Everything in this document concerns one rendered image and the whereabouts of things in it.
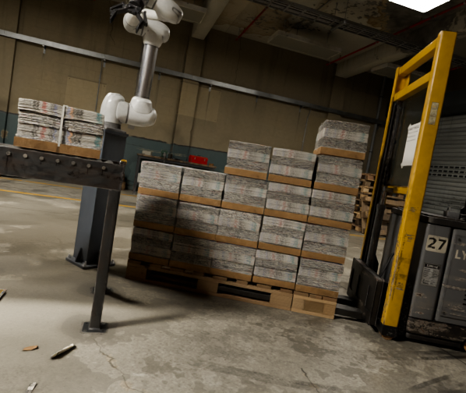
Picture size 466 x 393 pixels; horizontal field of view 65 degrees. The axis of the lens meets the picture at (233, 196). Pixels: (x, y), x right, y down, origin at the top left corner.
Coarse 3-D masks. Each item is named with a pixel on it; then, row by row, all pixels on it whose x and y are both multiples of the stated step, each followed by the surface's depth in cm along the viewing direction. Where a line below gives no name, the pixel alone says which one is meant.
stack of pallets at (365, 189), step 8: (368, 176) 802; (360, 184) 839; (368, 184) 806; (360, 192) 813; (368, 192) 808; (360, 200) 811; (400, 200) 838; (360, 208) 812; (360, 216) 808; (352, 224) 827; (360, 224) 810
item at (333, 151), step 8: (320, 152) 238; (328, 152) 237; (336, 152) 237; (344, 152) 236; (352, 152) 236; (312, 184) 246; (320, 184) 239; (328, 184) 238; (344, 192) 237; (352, 192) 237; (320, 224) 240; (328, 224) 239; (336, 224) 239; (344, 224) 238; (304, 256) 242; (312, 256) 242; (320, 256) 241; (328, 256) 240; (296, 288) 244; (304, 288) 243; (312, 288) 243; (336, 296) 242
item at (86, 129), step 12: (72, 108) 175; (72, 120) 175; (84, 120) 176; (96, 120) 178; (72, 132) 176; (84, 132) 177; (96, 132) 179; (72, 144) 176; (84, 144) 178; (96, 144) 180
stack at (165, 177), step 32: (192, 192) 247; (224, 192) 245; (256, 192) 244; (288, 192) 242; (192, 224) 248; (224, 224) 245; (256, 224) 243; (288, 224) 242; (160, 256) 252; (192, 256) 249; (224, 256) 247; (256, 256) 246; (288, 256) 243; (192, 288) 251; (256, 288) 246
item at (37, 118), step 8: (24, 104) 170; (32, 104) 169; (40, 104) 169; (48, 104) 171; (56, 104) 172; (24, 112) 168; (32, 112) 169; (40, 112) 170; (48, 112) 171; (24, 120) 168; (32, 120) 169; (40, 120) 171; (48, 120) 172; (24, 128) 174; (32, 128) 170; (40, 128) 171; (48, 128) 173; (24, 136) 169; (32, 136) 171; (40, 136) 172; (48, 136) 173
